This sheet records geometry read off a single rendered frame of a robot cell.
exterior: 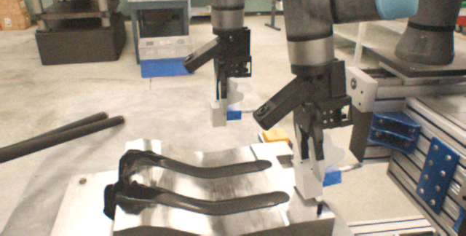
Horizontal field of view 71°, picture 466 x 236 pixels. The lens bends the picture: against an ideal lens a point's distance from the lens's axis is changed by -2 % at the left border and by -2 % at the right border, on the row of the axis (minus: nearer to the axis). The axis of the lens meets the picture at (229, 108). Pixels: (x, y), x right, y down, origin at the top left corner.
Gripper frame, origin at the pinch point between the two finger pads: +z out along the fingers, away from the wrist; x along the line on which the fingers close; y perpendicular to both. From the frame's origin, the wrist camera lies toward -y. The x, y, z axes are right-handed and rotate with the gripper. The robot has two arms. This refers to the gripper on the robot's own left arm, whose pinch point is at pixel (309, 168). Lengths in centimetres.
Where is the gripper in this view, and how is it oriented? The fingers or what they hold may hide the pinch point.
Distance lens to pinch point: 64.8
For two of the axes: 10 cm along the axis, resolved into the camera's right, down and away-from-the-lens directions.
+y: 9.7, -2.2, 1.2
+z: 1.7, 9.3, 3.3
